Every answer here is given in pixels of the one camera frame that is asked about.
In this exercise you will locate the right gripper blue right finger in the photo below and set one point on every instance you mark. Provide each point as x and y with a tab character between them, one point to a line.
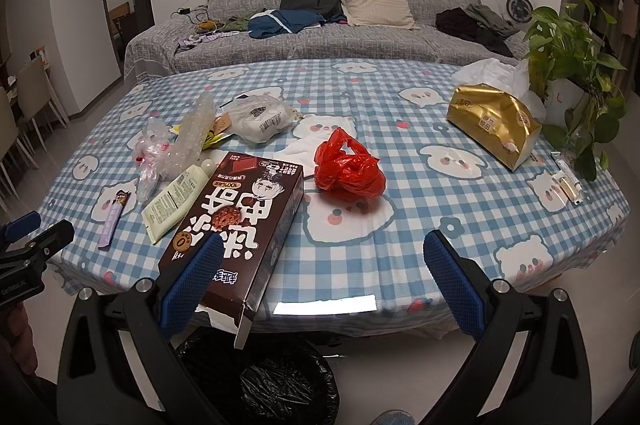
455	278

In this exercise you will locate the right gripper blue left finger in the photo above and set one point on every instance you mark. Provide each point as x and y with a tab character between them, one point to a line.
184	282

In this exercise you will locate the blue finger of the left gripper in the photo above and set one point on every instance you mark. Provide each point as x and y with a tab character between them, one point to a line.
20	227
48	243

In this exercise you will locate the cream lotion tube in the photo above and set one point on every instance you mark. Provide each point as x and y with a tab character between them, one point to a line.
173	203

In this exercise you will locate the purple snack stick wrapper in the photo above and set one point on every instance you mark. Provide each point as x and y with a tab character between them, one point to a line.
113	214

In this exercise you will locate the brown cookie box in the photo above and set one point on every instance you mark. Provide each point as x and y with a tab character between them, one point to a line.
250	203

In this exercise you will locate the clear plastic bag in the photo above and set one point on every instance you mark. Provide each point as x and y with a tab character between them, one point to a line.
148	153

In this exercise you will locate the bubble wrap roll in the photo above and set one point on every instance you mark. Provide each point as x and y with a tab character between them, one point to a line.
186	149

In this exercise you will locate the red plastic bag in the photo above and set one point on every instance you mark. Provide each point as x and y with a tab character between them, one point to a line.
346	170

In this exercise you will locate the yellow snack packet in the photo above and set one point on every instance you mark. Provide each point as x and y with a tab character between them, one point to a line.
211	138

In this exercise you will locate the beige dining chair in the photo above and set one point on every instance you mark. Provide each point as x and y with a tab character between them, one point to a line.
33	96

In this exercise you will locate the black bin with liner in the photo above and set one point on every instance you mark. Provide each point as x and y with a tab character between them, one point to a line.
273	379

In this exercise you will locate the blue checked bear tablecloth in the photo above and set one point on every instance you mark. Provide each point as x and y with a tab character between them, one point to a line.
351	269

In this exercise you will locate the small tubes on table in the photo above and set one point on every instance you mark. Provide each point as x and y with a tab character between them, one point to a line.
568	180

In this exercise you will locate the white tissue sheet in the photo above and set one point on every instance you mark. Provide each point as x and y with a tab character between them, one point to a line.
302	152

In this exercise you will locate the white pouch with tag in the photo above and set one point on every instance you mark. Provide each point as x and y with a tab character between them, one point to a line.
257	119

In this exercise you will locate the gold tissue pack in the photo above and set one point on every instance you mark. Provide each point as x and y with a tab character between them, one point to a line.
497	121

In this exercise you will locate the white crumpled tissue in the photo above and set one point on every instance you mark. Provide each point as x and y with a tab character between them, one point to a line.
512	79

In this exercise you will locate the green potted plant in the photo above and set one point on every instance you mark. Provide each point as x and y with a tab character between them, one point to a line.
571	72

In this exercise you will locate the blue jacket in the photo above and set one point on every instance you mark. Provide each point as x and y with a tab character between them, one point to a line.
282	22

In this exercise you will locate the dark clothes pile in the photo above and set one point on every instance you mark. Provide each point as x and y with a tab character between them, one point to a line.
479	24

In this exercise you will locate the grey fabric sofa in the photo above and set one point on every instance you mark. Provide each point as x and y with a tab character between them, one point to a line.
156	53

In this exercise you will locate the small fan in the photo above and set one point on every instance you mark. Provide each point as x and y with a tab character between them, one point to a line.
519	11

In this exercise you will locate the beige cushion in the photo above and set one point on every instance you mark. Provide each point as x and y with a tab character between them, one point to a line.
378	13

